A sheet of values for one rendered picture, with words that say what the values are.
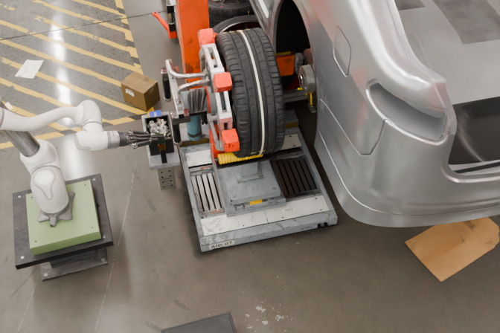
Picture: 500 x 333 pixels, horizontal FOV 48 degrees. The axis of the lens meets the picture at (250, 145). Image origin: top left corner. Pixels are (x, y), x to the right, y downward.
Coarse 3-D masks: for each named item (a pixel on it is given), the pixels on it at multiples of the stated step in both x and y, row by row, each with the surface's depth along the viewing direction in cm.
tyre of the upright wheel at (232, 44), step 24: (240, 48) 273; (264, 48) 273; (240, 72) 267; (264, 72) 268; (240, 96) 265; (264, 96) 268; (240, 120) 269; (264, 120) 271; (240, 144) 279; (264, 144) 282
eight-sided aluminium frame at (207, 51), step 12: (204, 48) 282; (216, 48) 282; (204, 60) 306; (216, 60) 278; (216, 72) 269; (216, 96) 269; (228, 108) 270; (216, 120) 319; (228, 120) 272; (216, 144) 304
